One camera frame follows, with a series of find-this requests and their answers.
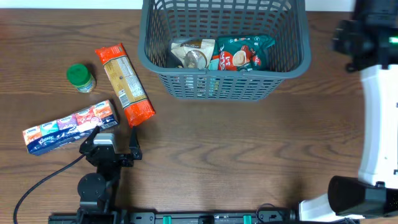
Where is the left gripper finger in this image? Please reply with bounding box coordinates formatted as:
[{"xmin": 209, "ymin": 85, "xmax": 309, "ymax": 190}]
[
  {"xmin": 81, "ymin": 126, "xmax": 100, "ymax": 146},
  {"xmin": 129, "ymin": 126, "xmax": 142, "ymax": 160}
]

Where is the Kleenex tissue multipack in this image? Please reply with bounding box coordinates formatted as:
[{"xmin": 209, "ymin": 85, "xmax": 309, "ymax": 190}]
[{"xmin": 22, "ymin": 100, "xmax": 119, "ymax": 156}]

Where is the green lid Knorr jar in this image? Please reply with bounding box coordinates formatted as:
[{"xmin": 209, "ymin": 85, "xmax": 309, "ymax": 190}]
[{"xmin": 67, "ymin": 63, "xmax": 96, "ymax": 93}]

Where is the orange spaghetti package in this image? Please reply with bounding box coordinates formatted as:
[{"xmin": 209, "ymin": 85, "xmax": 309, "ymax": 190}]
[{"xmin": 95, "ymin": 44, "xmax": 155, "ymax": 128}]

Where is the beige coffee snack bag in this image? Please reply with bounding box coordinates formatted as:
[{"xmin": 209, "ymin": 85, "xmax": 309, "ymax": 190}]
[{"xmin": 170, "ymin": 39, "xmax": 216, "ymax": 70}]

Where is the green Nescafe coffee bag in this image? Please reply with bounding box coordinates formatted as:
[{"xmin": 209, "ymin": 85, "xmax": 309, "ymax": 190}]
[{"xmin": 213, "ymin": 34, "xmax": 275, "ymax": 71}]

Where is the light blue small packet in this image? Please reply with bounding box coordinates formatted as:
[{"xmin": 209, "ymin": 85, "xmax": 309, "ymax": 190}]
[{"xmin": 208, "ymin": 58, "xmax": 219, "ymax": 70}]

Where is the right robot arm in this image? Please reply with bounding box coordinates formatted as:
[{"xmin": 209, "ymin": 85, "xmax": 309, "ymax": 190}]
[{"xmin": 297, "ymin": 0, "xmax": 397, "ymax": 223}]

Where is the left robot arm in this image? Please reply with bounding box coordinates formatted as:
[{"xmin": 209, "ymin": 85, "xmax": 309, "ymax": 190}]
[{"xmin": 77, "ymin": 126, "xmax": 142, "ymax": 223}]

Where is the grey plastic basket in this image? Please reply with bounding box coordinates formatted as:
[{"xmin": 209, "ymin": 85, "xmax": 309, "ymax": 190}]
[{"xmin": 138, "ymin": 0, "xmax": 311, "ymax": 101}]

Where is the left black cable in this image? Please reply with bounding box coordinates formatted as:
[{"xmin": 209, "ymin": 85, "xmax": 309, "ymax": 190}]
[{"xmin": 12, "ymin": 153, "xmax": 86, "ymax": 224}]

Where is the black cable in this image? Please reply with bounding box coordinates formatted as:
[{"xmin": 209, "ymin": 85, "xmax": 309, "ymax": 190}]
[
  {"xmin": 12, "ymin": 153, "xmax": 86, "ymax": 224},
  {"xmin": 256, "ymin": 202, "xmax": 282, "ymax": 222}
]

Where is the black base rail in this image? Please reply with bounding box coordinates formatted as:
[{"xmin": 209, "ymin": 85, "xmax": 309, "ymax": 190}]
[{"xmin": 47, "ymin": 207, "xmax": 303, "ymax": 224}]

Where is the right black cable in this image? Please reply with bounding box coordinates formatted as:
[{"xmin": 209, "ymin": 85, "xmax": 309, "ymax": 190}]
[{"xmin": 256, "ymin": 202, "xmax": 282, "ymax": 222}]

